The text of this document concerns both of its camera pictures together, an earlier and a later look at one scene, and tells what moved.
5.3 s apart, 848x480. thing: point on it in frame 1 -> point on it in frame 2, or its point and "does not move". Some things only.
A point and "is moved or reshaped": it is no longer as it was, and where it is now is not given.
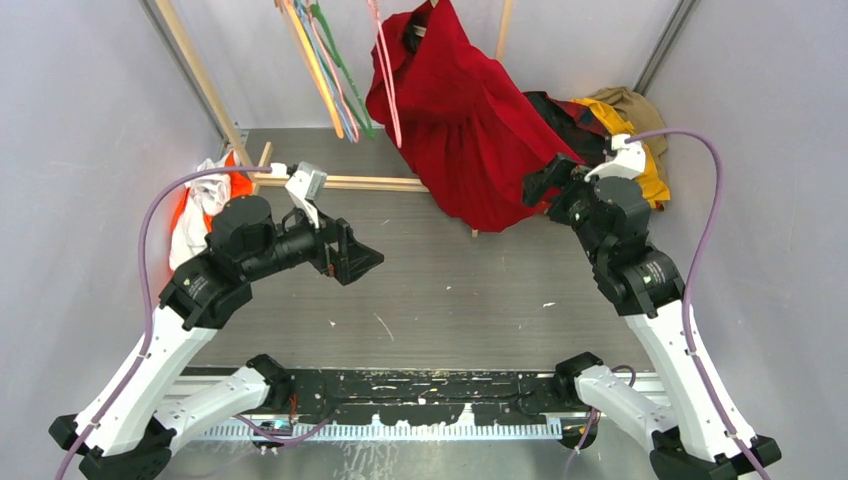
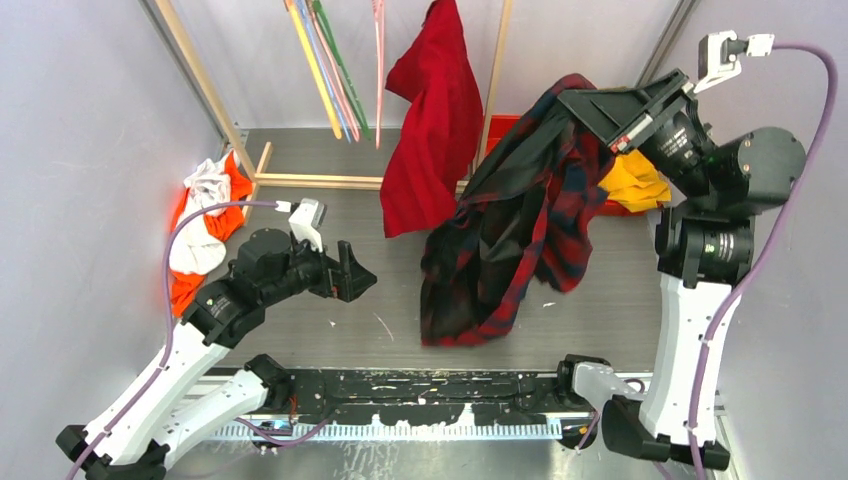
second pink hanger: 334,75 does not move
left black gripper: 351,258 -> 345,278
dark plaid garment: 574,126 is moved or reshaped
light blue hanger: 325,73 does not move
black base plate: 426,396 does not move
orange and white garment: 202,195 does not move
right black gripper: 563,172 -> 622,113
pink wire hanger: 376,9 -> 379,16
